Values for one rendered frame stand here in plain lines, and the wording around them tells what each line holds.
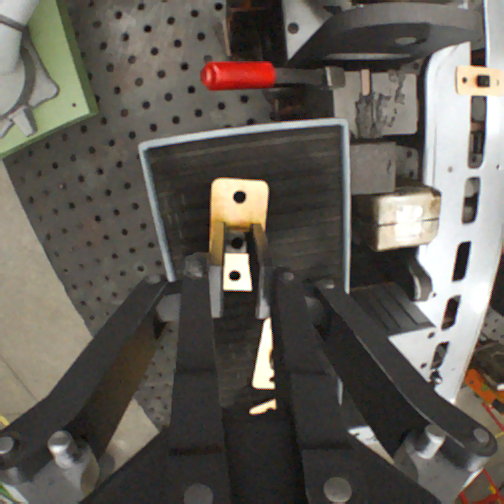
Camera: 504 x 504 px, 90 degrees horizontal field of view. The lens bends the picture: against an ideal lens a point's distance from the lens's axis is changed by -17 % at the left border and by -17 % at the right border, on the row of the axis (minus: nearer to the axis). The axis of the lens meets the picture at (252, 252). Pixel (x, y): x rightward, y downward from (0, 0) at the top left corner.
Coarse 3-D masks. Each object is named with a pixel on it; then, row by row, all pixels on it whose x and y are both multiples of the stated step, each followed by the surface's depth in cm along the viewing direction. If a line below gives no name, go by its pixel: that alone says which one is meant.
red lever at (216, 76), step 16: (208, 64) 18; (224, 64) 18; (240, 64) 19; (256, 64) 19; (208, 80) 18; (224, 80) 18; (240, 80) 19; (256, 80) 19; (272, 80) 20; (288, 80) 22; (304, 80) 23; (320, 80) 24; (336, 80) 24
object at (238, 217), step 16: (224, 192) 20; (256, 192) 20; (224, 208) 21; (240, 208) 21; (256, 208) 21; (240, 224) 21; (240, 256) 22; (240, 272) 23; (224, 288) 23; (240, 288) 23
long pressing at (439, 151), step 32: (448, 64) 31; (448, 96) 33; (448, 128) 35; (448, 160) 37; (448, 192) 38; (480, 192) 39; (448, 224) 40; (480, 224) 41; (416, 256) 42; (448, 256) 43; (480, 256) 43; (448, 288) 45; (480, 288) 46; (480, 320) 49; (448, 352) 51; (448, 384) 56
